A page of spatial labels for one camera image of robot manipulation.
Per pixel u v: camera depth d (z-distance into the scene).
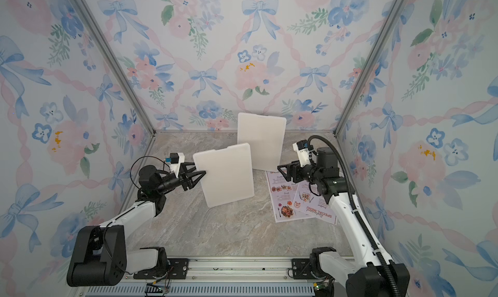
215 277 0.74
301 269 0.75
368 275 0.37
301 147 0.66
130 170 0.65
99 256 0.42
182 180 0.70
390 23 0.75
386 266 0.38
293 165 0.67
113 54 0.87
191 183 0.73
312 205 0.91
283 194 0.95
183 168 0.72
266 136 0.95
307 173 0.64
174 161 0.69
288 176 0.68
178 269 0.74
